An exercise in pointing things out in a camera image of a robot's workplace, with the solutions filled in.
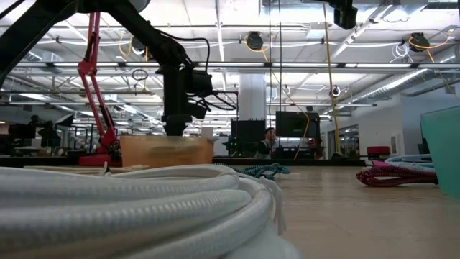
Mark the red seat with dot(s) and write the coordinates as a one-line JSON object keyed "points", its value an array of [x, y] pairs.
{"points": [[378, 151]]}

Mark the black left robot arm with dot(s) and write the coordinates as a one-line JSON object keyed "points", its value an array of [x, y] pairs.
{"points": [[54, 14]]}

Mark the white box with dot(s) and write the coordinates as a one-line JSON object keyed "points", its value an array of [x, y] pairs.
{"points": [[206, 132]]}

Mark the black metal station frame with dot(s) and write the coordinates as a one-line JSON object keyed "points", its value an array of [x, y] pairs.
{"points": [[316, 162]]}

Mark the white square pillar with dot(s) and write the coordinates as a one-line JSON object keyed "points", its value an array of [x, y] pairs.
{"points": [[252, 97]]}

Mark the black cabinet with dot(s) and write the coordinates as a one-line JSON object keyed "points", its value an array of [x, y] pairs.
{"points": [[244, 131]]}

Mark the teal translucent plastic bin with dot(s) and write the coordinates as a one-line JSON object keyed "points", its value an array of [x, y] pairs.
{"points": [[443, 151]]}

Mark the person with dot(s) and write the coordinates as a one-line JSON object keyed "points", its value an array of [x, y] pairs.
{"points": [[267, 144]]}

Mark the black television screen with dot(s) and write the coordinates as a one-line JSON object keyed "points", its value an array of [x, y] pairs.
{"points": [[297, 124]]}

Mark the red desk lamp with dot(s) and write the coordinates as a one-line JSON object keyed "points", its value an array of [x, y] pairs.
{"points": [[88, 68]]}

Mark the background robot station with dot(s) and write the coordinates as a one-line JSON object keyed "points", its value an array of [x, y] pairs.
{"points": [[48, 133]]}

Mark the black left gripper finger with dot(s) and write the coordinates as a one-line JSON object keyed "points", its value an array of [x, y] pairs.
{"points": [[176, 130]]}

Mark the background blue screen monitor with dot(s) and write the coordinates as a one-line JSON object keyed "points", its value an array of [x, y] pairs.
{"points": [[21, 131]]}

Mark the orange translucent plastic bin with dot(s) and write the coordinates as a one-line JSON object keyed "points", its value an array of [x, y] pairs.
{"points": [[165, 153]]}

